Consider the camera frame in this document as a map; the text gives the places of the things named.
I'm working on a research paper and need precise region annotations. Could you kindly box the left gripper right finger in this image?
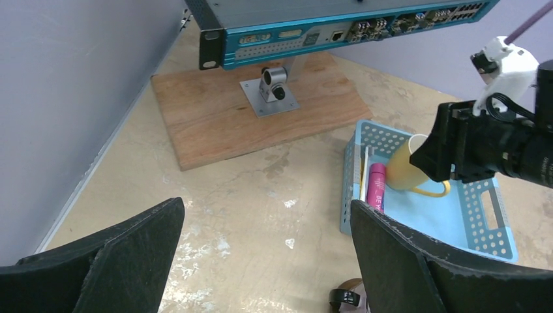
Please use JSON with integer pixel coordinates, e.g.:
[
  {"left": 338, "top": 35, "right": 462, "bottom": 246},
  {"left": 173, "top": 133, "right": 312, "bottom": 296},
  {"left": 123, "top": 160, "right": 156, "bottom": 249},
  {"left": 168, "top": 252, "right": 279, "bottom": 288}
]
[{"left": 350, "top": 200, "right": 552, "bottom": 312}]

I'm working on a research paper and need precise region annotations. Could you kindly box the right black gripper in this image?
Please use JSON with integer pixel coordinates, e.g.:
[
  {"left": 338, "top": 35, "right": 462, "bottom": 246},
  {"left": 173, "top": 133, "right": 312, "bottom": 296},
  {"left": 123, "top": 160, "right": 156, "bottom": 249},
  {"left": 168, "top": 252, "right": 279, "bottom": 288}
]
[{"left": 410, "top": 102, "right": 525, "bottom": 183}]

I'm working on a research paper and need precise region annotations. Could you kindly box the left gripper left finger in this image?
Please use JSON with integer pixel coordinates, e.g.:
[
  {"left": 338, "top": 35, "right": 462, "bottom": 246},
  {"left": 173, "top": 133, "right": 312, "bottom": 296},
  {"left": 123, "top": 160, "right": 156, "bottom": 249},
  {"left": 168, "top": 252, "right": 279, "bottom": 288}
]
[{"left": 1, "top": 197, "right": 185, "bottom": 312}]

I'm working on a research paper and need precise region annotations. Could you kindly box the yellow mug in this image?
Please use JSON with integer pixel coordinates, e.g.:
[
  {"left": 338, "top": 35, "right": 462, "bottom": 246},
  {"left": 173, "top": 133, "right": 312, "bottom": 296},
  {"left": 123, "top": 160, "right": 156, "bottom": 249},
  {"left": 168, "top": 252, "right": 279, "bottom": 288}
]
[{"left": 385, "top": 134, "right": 451, "bottom": 198}]

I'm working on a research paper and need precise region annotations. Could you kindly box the purple translucent cup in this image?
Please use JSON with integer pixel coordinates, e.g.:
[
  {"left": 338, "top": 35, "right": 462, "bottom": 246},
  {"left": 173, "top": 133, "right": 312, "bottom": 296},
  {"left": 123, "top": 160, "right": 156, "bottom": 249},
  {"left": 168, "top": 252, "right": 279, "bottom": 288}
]
[{"left": 328, "top": 278, "right": 370, "bottom": 313}]

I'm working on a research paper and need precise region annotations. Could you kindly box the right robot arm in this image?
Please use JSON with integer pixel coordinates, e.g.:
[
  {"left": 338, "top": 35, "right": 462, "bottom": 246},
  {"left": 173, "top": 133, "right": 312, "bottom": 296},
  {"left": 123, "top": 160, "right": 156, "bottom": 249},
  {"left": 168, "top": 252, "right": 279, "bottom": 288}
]
[{"left": 410, "top": 60, "right": 552, "bottom": 188}]

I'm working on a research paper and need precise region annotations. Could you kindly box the wooden base board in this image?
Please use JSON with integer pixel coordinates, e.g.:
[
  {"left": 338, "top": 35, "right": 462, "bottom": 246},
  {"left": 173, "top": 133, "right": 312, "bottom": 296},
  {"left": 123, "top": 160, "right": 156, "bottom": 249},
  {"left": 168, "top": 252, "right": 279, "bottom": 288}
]
[{"left": 151, "top": 52, "right": 372, "bottom": 171}]

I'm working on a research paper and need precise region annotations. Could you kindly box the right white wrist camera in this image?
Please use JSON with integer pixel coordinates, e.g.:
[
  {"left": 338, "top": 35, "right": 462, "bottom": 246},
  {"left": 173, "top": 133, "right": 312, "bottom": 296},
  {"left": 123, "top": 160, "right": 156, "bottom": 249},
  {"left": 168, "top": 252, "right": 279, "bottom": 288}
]
[{"left": 470, "top": 36, "right": 539, "bottom": 116}]

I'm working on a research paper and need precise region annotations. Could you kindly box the metal stand bracket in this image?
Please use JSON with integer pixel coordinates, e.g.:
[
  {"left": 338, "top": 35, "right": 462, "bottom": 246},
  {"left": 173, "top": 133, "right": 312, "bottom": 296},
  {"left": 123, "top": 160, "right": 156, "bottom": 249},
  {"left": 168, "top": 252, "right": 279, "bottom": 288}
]
[{"left": 240, "top": 54, "right": 308, "bottom": 117}]

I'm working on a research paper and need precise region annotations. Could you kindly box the grey network switch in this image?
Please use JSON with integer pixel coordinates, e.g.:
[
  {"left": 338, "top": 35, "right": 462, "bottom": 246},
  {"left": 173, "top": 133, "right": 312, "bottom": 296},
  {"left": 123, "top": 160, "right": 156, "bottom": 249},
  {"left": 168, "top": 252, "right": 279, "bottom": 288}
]
[{"left": 186, "top": 0, "right": 496, "bottom": 70}]

